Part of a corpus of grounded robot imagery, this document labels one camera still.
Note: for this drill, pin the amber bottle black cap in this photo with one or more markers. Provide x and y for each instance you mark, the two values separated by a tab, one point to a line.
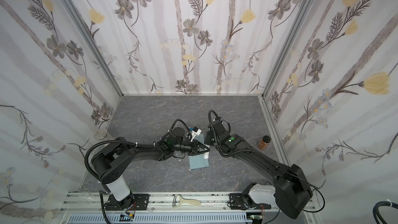
264	142

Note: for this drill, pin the light green envelope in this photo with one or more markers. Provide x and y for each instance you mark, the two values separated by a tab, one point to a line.
198	162

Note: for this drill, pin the cream plastic peeler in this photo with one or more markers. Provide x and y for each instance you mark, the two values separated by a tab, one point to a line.
178	200

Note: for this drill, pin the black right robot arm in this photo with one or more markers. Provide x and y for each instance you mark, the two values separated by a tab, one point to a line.
292	190

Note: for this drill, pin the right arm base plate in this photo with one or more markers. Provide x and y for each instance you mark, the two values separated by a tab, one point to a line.
240	201

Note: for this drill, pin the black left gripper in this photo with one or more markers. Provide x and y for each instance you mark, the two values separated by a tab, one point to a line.
195	148

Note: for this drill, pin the white slotted cable duct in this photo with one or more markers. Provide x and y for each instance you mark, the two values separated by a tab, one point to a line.
161	218

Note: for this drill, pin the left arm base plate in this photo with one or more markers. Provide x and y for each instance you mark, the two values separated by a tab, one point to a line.
138	202

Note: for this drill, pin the aluminium mounting rail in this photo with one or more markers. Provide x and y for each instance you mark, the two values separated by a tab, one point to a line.
157	202

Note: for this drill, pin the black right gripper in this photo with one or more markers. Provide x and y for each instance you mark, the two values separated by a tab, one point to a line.
210	138

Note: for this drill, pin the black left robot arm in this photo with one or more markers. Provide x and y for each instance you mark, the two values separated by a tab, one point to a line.
107	160

